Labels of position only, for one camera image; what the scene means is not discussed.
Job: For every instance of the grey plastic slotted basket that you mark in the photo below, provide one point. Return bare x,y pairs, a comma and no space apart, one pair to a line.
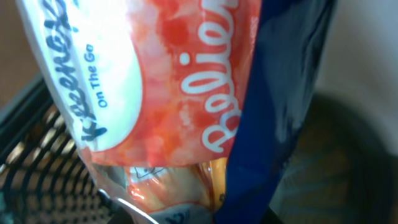
43,179

